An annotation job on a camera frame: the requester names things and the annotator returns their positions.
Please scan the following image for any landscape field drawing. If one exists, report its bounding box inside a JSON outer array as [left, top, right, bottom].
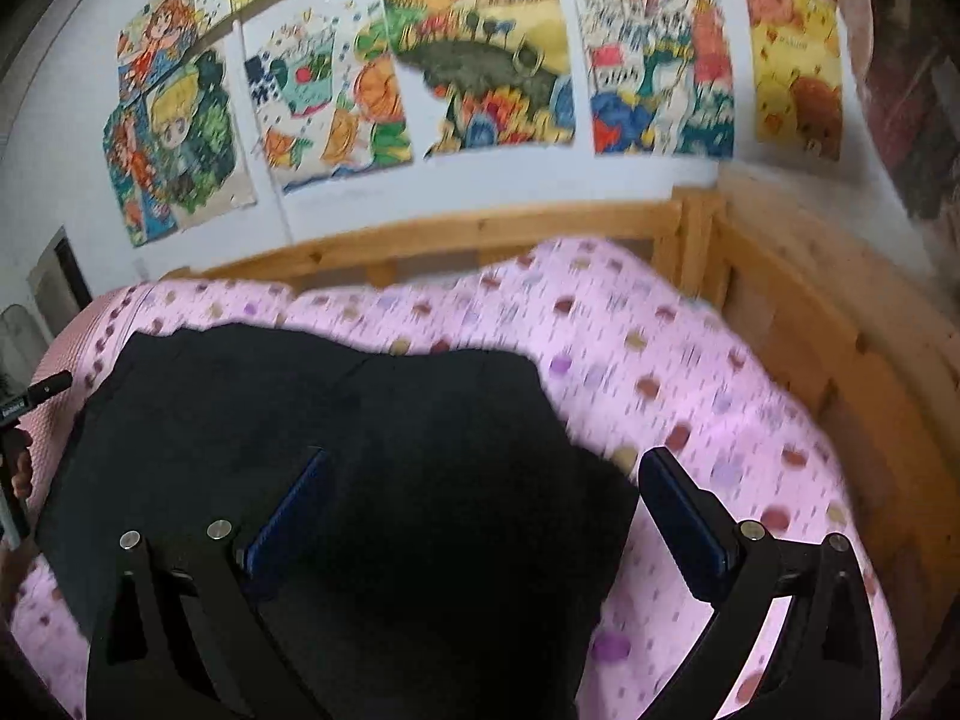
[[382, 0, 576, 156]]

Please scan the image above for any orange haired girl drawing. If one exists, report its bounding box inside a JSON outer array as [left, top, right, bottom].
[[116, 0, 197, 106]]

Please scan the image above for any bagged clothes pile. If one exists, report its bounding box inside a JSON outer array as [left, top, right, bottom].
[[836, 0, 958, 239]]

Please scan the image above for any pink dotted quilt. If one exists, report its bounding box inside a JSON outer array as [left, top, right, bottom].
[[11, 239, 901, 718]]

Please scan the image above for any yellow bear duck drawing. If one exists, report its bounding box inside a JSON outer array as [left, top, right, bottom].
[[745, 0, 843, 163]]

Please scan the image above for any red white striped pillow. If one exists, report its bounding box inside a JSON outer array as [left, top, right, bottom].
[[24, 287, 130, 467]]

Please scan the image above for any wooden bed frame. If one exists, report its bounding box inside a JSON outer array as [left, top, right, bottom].
[[163, 169, 958, 700]]

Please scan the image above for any left hand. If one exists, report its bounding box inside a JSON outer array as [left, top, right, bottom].
[[11, 450, 32, 500]]

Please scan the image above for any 2024 dragon drawing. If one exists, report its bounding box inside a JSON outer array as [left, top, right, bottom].
[[574, 0, 736, 161]]

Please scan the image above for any black large coat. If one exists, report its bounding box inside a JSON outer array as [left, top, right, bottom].
[[37, 325, 638, 718]]

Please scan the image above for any anime girl drawing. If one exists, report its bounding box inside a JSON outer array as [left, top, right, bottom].
[[103, 41, 257, 247]]

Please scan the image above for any juice and orange drawing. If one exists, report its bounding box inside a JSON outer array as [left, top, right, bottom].
[[244, 0, 412, 193]]

